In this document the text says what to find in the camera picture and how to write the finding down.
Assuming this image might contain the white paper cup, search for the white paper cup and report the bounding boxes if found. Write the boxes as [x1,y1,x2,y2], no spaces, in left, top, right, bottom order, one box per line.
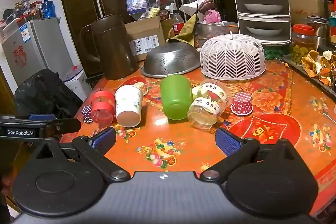
[115,85,143,128]

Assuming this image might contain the red polka dot paper cup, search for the red polka dot paper cup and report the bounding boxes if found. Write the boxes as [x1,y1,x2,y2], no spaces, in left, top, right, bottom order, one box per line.
[231,92,254,116]

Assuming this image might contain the steel colander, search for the steel colander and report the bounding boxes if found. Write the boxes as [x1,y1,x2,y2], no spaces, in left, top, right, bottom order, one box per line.
[141,42,201,78]

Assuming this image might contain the red lid pickle jar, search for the red lid pickle jar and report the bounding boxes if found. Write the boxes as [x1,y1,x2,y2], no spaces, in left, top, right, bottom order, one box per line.
[291,25,315,63]

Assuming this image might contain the white plate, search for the white plate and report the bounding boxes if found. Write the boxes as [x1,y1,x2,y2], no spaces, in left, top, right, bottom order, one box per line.
[246,26,282,36]
[244,4,284,14]

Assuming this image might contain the steel basin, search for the steel basin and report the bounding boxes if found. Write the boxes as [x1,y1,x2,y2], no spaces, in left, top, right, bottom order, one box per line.
[196,21,239,42]

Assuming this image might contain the clear bag of noodles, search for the clear bag of noodles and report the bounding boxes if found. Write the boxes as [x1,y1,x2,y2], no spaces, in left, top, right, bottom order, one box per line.
[139,0,161,21]

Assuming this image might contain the cardboard box with label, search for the cardboard box with label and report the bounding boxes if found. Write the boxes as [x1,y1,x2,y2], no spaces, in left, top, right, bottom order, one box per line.
[125,16,166,62]

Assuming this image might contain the pink cloth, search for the pink cloth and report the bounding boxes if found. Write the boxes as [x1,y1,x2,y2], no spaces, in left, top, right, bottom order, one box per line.
[203,9,222,24]

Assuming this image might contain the dried orange peels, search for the dried orange peels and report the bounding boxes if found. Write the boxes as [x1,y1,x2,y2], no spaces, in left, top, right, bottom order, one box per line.
[301,50,336,86]

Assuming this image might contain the olive green cloth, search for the olive green cloth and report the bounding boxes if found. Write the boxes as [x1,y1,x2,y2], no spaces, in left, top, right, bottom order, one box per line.
[166,14,198,47]

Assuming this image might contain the blue water bottle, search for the blue water bottle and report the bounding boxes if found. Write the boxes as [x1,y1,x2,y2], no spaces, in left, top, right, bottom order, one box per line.
[42,0,56,19]

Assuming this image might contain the red floral tablecloth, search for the red floral tablecloth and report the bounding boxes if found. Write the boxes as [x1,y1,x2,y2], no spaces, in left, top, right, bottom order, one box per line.
[59,59,336,216]

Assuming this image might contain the brown plastic jug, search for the brown plastic jug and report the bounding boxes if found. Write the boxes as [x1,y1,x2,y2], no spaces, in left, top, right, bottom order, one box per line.
[79,13,139,81]

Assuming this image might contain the cola bottle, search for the cola bottle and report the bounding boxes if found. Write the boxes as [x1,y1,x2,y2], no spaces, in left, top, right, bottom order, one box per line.
[172,10,185,36]

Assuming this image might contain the dark polka dot paper cup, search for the dark polka dot paper cup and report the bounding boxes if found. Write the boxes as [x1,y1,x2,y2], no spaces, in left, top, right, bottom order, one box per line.
[81,105,94,123]

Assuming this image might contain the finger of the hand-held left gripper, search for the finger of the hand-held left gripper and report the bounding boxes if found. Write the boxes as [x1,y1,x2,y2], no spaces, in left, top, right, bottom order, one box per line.
[0,114,58,125]
[39,118,81,137]

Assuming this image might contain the red glass cup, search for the red glass cup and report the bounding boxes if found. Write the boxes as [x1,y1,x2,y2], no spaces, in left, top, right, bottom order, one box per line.
[91,88,116,127]

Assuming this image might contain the green plastic cup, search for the green plastic cup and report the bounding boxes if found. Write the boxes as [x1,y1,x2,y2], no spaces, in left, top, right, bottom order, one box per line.
[160,74,193,120]

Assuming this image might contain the steel pot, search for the steel pot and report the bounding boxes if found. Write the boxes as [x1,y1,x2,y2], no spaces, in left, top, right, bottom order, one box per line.
[307,15,332,39]

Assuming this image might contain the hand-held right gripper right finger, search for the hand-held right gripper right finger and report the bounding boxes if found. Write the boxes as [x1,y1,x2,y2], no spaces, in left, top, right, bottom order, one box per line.
[199,127,305,183]

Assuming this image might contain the green plastic basket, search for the green plastic basket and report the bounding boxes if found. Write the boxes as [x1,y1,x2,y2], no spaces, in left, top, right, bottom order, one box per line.
[262,43,292,60]

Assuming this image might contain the white carton box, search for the white carton box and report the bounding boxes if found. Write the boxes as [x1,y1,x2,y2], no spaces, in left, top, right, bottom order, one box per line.
[63,67,91,102]

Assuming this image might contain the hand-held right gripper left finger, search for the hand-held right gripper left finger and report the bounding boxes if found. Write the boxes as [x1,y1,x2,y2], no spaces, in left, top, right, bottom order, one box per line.
[31,126,131,183]

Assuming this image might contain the white mesh food cover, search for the white mesh food cover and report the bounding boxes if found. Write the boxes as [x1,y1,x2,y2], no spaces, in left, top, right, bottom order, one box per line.
[200,32,266,83]

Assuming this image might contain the white brown cloth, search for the white brown cloth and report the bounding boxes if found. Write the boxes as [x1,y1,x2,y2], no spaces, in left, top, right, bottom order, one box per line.
[181,0,216,14]

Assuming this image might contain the white tiered dish rack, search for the white tiered dish rack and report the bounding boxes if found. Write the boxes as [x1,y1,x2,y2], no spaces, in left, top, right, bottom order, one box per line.
[228,0,292,46]

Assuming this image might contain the dark metal tray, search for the dark metal tray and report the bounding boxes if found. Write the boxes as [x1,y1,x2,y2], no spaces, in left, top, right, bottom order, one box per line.
[282,53,336,97]

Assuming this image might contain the plain cardboard box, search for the plain cardboard box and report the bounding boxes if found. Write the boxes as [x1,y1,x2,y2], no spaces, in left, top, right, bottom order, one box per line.
[290,0,334,25]

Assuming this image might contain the grey refrigerator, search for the grey refrigerator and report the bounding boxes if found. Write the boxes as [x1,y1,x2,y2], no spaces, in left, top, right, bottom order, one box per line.
[1,17,74,86]

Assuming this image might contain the clear plastic cup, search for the clear plastic cup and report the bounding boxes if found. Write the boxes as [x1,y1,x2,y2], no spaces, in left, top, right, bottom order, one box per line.
[193,80,229,109]
[187,97,228,130]

